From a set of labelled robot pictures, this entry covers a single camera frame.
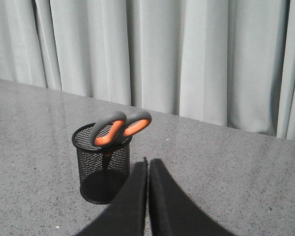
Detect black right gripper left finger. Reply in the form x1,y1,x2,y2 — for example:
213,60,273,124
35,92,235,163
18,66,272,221
77,158,148,236

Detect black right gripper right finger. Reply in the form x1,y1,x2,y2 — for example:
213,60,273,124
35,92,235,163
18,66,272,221
148,159,233,236

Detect orange and grey scissors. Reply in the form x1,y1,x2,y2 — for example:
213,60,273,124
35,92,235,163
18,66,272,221
89,111,152,149

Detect black mesh pen bucket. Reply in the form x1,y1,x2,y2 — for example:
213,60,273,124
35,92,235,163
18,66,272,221
72,123,132,204

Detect grey curtain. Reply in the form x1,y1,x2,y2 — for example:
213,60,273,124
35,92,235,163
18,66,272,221
0,0,295,141

